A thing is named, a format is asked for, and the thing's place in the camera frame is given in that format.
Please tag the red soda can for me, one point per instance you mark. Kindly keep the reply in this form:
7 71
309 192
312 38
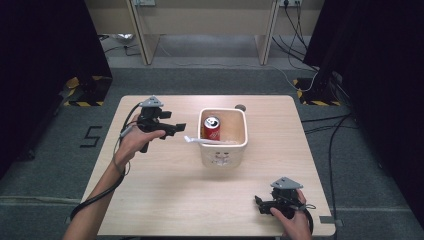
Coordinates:
212 130

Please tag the white paper-wrapped straw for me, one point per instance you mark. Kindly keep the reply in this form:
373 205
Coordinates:
200 140

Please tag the black curtain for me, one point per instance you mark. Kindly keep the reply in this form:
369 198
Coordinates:
43 66
383 83

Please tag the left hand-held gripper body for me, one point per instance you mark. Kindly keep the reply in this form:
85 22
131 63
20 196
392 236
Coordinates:
150 120

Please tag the stand base with hazard tape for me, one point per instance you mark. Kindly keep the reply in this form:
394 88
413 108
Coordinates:
87 91
316 93

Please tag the cream square bin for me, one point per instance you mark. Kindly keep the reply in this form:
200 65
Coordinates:
221 156

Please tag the white wall socket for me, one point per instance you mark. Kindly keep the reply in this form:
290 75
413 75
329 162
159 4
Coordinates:
290 2
144 2

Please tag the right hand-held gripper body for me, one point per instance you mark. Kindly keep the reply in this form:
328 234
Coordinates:
286 198

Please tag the small round dark cap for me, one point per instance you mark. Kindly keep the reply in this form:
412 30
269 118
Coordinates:
240 107

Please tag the person's left hand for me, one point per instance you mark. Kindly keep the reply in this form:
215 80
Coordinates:
131 145

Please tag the crumpled silver foil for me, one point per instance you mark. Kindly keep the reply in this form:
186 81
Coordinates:
122 38

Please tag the person's right hand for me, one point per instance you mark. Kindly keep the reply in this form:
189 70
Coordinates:
296 226

